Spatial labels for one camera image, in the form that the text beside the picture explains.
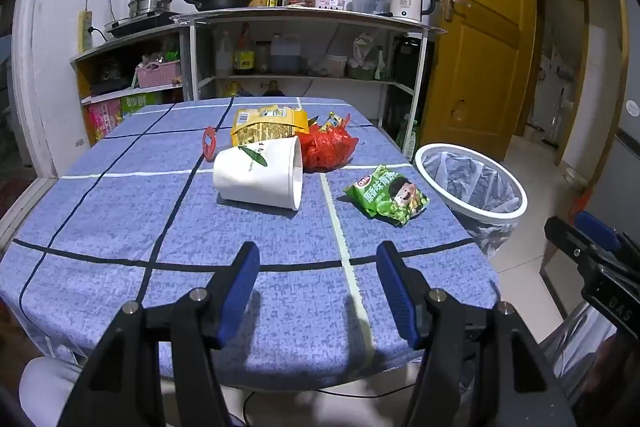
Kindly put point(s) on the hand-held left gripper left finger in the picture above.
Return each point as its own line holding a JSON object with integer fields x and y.
{"x": 239, "y": 292}

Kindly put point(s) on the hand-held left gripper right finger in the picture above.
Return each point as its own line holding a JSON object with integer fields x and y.
{"x": 396, "y": 292}

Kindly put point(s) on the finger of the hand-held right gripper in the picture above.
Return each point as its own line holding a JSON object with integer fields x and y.
{"x": 597, "y": 231}
{"x": 562, "y": 232}

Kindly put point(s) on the white round trash bin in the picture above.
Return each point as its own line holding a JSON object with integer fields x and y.
{"x": 517, "y": 207}

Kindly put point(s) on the green snack packet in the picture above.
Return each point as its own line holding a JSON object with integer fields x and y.
{"x": 385, "y": 197}

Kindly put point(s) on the white paper cup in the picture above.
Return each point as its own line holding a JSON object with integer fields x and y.
{"x": 255, "y": 177}

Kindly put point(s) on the red plastic bag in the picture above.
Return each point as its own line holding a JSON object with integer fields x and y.
{"x": 325, "y": 149}

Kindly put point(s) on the yellow snack box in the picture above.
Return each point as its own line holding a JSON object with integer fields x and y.
{"x": 270, "y": 124}

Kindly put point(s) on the yellow printed snack wrapper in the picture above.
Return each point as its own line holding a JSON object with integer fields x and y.
{"x": 335, "y": 122}

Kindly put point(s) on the grey shiny cloth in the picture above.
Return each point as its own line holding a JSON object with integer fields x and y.
{"x": 575, "y": 347}

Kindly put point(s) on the grey bin liner bag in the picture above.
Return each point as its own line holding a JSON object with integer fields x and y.
{"x": 470, "y": 182}

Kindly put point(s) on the blue checked tablecloth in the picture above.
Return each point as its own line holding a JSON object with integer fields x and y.
{"x": 150, "y": 217}

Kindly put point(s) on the green detergent bottle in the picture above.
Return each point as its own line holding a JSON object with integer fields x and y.
{"x": 408, "y": 139}

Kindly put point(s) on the yellow oil bottle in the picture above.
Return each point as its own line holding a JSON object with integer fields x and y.
{"x": 231, "y": 90}

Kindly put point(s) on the dark oil bottle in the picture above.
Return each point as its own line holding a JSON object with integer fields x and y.
{"x": 273, "y": 89}

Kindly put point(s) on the green printed box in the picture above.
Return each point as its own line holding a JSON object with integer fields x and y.
{"x": 140, "y": 104}

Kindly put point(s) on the wooden door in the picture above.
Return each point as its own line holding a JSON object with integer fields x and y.
{"x": 475, "y": 32}

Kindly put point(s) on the pink printed box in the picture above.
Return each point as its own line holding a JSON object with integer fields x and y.
{"x": 104, "y": 119}

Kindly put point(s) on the black tall appliance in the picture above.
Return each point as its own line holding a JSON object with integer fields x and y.
{"x": 405, "y": 67}

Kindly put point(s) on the pink plastic basket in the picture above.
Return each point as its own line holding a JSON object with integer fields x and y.
{"x": 157, "y": 74}

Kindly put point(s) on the white plastic tub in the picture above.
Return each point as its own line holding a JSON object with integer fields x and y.
{"x": 336, "y": 66}

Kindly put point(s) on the clear plastic bottle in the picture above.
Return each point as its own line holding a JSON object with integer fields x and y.
{"x": 224, "y": 57}

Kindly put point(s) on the red cap oil bottle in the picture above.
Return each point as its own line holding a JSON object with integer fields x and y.
{"x": 243, "y": 54}

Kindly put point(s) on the white plastic bags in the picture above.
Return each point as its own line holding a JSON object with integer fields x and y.
{"x": 367, "y": 54}

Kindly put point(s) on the grey plastic jerrycan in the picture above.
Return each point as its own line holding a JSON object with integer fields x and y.
{"x": 286, "y": 57}

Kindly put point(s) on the wooden shelf cabinet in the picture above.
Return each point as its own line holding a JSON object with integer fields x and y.
{"x": 80, "y": 72}

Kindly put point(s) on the white metal shelf unit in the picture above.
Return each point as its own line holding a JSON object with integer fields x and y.
{"x": 300, "y": 13}

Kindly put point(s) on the black induction cooker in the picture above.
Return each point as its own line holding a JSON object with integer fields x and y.
{"x": 135, "y": 26}

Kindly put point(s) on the black frying pan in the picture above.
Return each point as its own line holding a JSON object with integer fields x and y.
{"x": 227, "y": 2}

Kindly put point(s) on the clear plastic container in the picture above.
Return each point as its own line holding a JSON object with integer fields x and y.
{"x": 367, "y": 1}

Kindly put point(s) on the pink chopstick holder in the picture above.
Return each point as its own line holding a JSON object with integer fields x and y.
{"x": 328, "y": 1}

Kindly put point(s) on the yellowed power strip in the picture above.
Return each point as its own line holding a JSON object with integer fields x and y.
{"x": 86, "y": 32}

